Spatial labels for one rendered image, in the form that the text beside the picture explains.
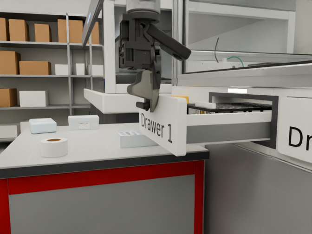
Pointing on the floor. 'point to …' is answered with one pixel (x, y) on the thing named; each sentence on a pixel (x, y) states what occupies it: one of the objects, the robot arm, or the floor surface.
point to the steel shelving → (38, 16)
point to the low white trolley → (100, 186)
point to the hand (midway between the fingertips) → (152, 105)
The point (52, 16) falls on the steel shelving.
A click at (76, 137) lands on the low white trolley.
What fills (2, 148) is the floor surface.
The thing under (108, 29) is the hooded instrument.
